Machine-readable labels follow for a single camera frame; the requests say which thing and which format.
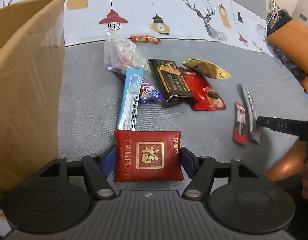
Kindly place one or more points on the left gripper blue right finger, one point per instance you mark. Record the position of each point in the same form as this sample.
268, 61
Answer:
201, 172

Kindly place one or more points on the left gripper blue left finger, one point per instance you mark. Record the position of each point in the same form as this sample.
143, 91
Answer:
97, 169

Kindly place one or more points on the red square snack pouch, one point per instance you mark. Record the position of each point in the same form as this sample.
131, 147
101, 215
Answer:
148, 156

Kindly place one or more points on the grey silver stick packet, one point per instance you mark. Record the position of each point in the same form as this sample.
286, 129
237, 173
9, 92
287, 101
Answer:
254, 131

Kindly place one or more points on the red Nescafe coffee stick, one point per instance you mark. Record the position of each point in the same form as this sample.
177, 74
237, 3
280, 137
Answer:
240, 131

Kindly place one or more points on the blue long snack stick packet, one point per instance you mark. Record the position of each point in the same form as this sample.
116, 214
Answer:
130, 99

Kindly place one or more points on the red coffee snack packet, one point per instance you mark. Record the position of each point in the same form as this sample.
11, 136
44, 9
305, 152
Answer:
206, 97

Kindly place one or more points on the dark brown chocolate snack packet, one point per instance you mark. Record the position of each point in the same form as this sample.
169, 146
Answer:
175, 88

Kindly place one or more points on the purple swirl candy packet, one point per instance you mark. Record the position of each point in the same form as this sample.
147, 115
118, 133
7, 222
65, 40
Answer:
148, 92

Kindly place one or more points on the orange cushion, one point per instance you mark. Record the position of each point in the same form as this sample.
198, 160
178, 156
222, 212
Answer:
299, 47

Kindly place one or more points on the gold foil snack packet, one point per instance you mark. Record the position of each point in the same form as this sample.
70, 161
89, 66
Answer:
207, 69

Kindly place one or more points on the clear bag of colourful candies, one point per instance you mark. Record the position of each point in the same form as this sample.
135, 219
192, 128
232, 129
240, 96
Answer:
120, 53

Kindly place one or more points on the dark patterned cloth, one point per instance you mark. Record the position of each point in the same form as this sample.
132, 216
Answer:
278, 39

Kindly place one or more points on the red orange wrapped candy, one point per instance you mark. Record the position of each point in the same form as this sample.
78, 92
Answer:
145, 39

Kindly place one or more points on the brown cardboard box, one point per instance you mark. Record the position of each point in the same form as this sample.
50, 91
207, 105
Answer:
31, 68

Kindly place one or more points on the printed lamp deer sofa cover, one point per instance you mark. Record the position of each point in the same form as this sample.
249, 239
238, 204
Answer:
224, 21

